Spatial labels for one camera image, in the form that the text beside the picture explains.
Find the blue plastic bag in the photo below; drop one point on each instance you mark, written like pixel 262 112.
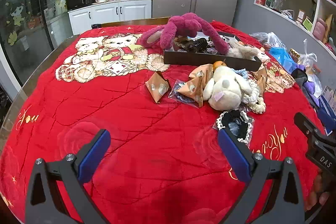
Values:
pixel 282 58

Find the person's right hand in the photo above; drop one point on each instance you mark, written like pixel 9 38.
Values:
pixel 320 192

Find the beige plush toy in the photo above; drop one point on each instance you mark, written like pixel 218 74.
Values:
pixel 241 50

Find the dark grey cloth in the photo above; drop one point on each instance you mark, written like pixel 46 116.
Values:
pixel 299 77

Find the orange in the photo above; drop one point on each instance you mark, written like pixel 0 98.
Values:
pixel 218 64

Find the white crochet doll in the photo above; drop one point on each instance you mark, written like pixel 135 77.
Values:
pixel 250 91

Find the dark shallow box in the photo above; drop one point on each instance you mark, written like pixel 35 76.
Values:
pixel 210 60

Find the black microwave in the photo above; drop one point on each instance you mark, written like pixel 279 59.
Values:
pixel 78 1

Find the glass jar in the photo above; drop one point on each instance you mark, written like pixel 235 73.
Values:
pixel 278 1

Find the red printed blanket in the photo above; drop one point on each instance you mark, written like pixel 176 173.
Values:
pixel 147 113

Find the small picture frame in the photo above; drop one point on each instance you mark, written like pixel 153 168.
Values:
pixel 300 15

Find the tan triangular snack packet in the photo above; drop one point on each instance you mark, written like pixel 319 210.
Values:
pixel 191 91
pixel 157 87
pixel 262 77
pixel 202 71

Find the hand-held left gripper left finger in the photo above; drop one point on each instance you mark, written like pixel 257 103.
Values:
pixel 94 153

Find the black lace scrunchie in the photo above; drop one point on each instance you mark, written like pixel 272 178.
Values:
pixel 236 121

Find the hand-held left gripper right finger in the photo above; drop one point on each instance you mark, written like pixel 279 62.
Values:
pixel 233 153

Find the white kitchen cabinet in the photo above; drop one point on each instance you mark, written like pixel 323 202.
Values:
pixel 105 14

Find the glass door with stickers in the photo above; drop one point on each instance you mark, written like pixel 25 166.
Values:
pixel 26 16

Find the cream plush dog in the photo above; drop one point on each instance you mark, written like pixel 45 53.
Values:
pixel 225 90

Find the pink plush toy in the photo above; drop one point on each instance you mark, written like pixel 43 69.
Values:
pixel 181 24

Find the purple cloth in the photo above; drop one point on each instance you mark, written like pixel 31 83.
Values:
pixel 312 87

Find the yellow lid jar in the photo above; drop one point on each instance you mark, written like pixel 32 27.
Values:
pixel 295 54

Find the black hair claw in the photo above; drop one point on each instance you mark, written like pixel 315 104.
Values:
pixel 195 45

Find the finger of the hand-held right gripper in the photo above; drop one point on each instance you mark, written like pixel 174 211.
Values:
pixel 303 123

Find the green card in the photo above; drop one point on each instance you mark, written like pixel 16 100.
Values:
pixel 307 24

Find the pink bag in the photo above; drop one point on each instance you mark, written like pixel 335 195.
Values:
pixel 319 29

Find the blue and white box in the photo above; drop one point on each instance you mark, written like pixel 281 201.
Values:
pixel 328 106

